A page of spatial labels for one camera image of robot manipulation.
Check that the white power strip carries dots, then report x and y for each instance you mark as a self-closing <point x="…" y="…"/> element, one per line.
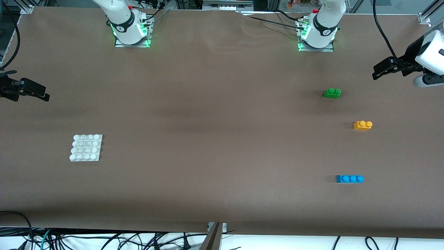
<point x="225" y="7"/>

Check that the white studded base plate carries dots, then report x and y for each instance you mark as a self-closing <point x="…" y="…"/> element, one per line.
<point x="86" y="149"/>

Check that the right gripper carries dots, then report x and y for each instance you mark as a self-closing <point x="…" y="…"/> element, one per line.
<point x="6" y="87"/>

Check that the brown paper table cover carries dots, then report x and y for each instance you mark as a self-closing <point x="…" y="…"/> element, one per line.
<point x="208" y="86"/>

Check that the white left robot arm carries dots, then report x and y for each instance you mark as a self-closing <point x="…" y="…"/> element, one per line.
<point x="326" y="24"/>

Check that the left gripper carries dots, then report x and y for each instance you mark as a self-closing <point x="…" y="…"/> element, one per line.
<point x="411" y="55"/>

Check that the blue three-stud block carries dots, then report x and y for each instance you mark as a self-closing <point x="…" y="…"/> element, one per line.
<point x="348" y="179"/>

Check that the metal bracket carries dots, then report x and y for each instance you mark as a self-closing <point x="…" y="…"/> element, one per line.
<point x="213" y="239"/>

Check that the yellow two-stud block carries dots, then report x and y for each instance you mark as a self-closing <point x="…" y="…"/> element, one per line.
<point x="362" y="126"/>

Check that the green two-stud block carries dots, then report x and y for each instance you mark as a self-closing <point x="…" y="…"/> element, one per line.
<point x="332" y="94"/>

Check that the aluminium frame rail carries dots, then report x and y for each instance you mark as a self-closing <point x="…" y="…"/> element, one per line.
<point x="26" y="9"/>
<point x="425" y="18"/>

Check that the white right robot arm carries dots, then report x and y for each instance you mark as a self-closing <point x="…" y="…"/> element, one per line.
<point x="121" y="21"/>

